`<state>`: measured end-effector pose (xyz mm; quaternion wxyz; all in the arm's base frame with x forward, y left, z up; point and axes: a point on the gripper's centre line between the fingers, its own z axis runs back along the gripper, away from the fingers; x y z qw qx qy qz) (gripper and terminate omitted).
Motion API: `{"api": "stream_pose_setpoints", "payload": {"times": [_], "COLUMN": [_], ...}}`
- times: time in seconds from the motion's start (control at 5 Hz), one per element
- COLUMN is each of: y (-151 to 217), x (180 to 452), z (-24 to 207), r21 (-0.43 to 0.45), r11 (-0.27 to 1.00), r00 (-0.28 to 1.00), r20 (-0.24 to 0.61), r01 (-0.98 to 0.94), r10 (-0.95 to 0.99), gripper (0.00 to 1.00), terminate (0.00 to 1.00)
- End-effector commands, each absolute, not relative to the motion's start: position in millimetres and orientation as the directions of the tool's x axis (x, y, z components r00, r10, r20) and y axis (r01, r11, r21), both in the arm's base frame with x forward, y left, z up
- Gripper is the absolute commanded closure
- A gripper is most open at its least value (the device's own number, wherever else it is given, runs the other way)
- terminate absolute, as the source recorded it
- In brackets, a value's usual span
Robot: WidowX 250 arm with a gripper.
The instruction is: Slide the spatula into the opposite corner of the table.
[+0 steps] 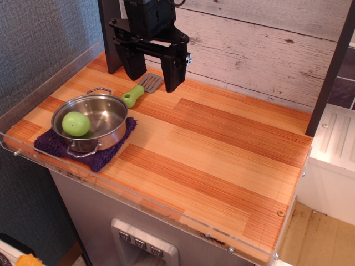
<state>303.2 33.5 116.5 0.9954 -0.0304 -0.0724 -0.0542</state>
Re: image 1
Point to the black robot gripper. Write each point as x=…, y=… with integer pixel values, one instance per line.
x=149, y=30

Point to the green handled grey spatula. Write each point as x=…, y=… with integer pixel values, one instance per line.
x=148, y=84

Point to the stainless steel pot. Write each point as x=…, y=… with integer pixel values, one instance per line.
x=107, y=114

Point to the green toy apple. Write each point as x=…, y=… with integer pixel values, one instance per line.
x=76, y=124

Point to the clear acrylic table guard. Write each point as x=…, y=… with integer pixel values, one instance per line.
x=221, y=155

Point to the purple cloth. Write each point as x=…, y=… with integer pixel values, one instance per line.
x=51, y=143

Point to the silver toy fridge cabinet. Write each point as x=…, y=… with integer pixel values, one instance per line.
x=92, y=213

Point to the grey water dispenser panel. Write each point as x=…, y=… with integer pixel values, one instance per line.
x=138, y=247

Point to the white toy sink unit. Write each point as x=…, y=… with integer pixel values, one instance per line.
x=327, y=181

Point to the orange yellow object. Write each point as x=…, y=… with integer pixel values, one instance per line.
x=28, y=260

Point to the dark left frame post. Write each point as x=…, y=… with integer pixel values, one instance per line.
x=109, y=9

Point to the dark frame post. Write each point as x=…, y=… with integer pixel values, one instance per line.
x=109, y=9
x=332, y=72

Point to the dark right frame post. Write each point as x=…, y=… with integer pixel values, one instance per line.
x=332, y=72

